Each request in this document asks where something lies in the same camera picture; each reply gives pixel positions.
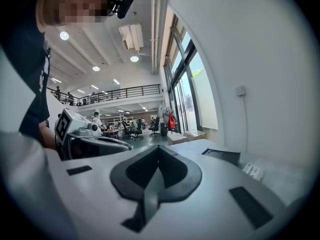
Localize white wall switch box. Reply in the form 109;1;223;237
235;84;247;97

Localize red hanging bag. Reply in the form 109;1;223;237
166;114;176;131

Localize person's left forearm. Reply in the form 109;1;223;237
38;120;60;151

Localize black box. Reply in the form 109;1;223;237
201;147;241;167

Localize black office chair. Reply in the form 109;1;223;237
148;116;161;138
130;118;145;142

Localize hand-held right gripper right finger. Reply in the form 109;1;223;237
157;145;203;203

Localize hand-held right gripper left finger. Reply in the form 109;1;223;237
109;145;159;202

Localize black framed glass window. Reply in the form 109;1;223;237
162;15;219;135

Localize cardboard carton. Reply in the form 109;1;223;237
166;132;189;146
183;130;208;142

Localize white labelled packet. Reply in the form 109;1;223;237
241;162;265;182

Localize person's dark t-shirt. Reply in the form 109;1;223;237
0;0;52;145

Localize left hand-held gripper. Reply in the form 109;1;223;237
54;108;133;161

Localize person's head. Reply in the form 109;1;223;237
35;0;118;34

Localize black balcony railing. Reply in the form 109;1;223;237
46;83;161;107

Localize black head-mounted camera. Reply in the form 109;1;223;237
107;0;135;20

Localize white ceiling air conditioner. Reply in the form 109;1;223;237
118;23;145;52

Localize white ceiling pipes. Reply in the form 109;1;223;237
150;0;161;76

